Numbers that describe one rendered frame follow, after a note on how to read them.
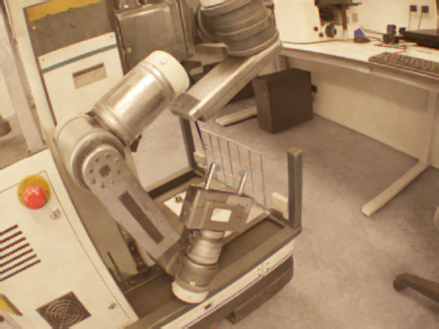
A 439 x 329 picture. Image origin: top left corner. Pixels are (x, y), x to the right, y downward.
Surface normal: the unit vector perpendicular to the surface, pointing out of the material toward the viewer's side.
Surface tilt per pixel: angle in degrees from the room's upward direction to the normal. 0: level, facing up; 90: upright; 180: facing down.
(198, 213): 85
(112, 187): 95
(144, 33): 90
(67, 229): 90
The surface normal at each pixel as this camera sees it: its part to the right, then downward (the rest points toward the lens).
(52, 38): 0.60, 0.32
